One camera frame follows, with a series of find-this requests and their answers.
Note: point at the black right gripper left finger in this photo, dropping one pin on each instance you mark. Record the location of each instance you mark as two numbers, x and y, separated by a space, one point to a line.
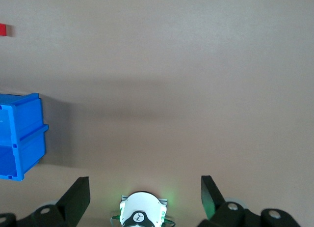
71 207

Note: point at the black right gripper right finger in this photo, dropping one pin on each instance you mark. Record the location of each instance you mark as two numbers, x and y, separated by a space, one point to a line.
216 212

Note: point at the small red cube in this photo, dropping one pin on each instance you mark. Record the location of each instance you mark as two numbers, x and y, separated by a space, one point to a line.
3 30

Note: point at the blue plastic storage bin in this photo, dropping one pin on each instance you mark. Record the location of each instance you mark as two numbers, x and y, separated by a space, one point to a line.
24 128

